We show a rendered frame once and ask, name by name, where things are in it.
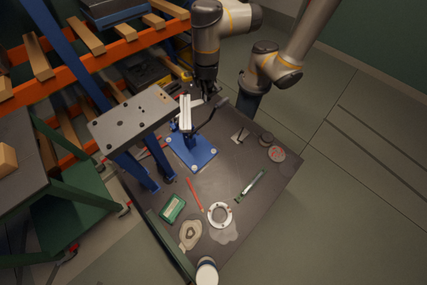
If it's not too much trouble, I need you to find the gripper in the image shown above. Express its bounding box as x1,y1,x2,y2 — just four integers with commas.
194,63,224,103

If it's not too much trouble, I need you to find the silver saddle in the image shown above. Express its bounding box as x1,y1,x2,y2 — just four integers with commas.
178,93,205,133

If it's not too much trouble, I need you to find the dark mould yellow base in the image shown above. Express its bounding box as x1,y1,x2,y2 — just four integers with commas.
122,55,173,96

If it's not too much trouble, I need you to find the blue support stand base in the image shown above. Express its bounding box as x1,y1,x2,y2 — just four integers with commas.
164,120,220,175

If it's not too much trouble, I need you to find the grey mould plate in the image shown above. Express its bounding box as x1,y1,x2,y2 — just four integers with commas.
86,83,190,161

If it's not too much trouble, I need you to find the dark mould blue base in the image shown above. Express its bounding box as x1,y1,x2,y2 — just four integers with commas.
75,0,153,33

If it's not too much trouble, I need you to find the yellow box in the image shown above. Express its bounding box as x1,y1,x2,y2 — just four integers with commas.
173,35,195,69

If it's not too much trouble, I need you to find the dark short cylinder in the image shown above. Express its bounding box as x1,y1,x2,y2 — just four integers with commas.
258,131,276,148

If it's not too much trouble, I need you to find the round grey tin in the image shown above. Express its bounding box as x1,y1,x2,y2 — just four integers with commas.
267,144,287,164

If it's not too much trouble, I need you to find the green utility knife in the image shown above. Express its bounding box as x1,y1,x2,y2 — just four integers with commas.
234,166,269,204

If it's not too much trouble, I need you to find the red pencil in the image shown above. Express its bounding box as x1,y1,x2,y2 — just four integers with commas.
185,176,205,214

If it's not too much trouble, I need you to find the green box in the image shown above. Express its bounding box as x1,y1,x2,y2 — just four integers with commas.
157,193,187,226

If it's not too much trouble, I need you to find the blue orange pallet rack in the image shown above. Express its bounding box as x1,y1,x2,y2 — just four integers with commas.
0,0,204,179

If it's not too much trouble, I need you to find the white roll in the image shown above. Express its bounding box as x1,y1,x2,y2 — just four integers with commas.
195,255,220,285

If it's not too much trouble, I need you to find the green cart grey top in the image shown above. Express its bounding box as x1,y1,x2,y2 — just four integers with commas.
0,104,134,285

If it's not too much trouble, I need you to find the cardboard box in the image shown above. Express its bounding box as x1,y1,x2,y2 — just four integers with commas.
0,141,19,180

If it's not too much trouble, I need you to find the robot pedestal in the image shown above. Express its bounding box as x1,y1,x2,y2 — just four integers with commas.
235,77,272,121

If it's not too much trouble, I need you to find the blue rail frame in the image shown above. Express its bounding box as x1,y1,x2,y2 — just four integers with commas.
112,130,178,194

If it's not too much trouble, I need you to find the white ring flange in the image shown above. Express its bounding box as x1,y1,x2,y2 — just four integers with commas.
206,201,233,230

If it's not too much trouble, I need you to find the green bench frame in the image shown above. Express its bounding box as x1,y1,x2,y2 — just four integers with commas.
145,209,198,285

